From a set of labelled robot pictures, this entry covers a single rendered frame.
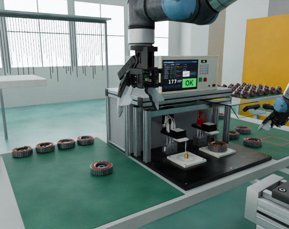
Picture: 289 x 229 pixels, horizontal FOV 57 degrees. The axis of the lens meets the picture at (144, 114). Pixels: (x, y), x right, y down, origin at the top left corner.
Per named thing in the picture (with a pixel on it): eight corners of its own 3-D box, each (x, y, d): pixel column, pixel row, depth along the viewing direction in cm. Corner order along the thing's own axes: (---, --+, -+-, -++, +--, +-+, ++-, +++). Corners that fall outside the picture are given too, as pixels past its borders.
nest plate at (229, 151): (236, 152, 154) (236, 150, 153) (218, 158, 146) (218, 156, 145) (216, 145, 166) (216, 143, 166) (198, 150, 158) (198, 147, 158)
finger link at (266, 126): (262, 135, 155) (275, 124, 153) (255, 128, 159) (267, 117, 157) (263, 136, 158) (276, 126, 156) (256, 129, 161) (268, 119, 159)
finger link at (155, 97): (166, 113, 81) (153, 90, 76) (154, 110, 85) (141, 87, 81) (173, 106, 82) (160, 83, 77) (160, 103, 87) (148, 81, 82)
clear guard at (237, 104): (266, 113, 148) (267, 102, 147) (238, 118, 136) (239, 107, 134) (220, 104, 175) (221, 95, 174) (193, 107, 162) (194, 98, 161)
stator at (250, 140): (265, 145, 171) (266, 140, 171) (254, 148, 165) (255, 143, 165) (250, 141, 181) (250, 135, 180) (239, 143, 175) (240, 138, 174)
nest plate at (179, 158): (206, 161, 141) (206, 159, 140) (184, 168, 133) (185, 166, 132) (187, 152, 153) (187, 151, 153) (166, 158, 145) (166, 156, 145)
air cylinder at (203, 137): (207, 144, 167) (207, 136, 166) (198, 146, 163) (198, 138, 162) (201, 142, 172) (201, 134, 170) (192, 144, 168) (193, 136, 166)
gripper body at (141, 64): (141, 91, 71) (141, 45, 69) (124, 87, 78) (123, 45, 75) (163, 89, 76) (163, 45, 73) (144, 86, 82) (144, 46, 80)
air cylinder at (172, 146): (177, 151, 155) (177, 142, 153) (167, 154, 151) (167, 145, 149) (172, 149, 159) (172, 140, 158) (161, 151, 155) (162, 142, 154)
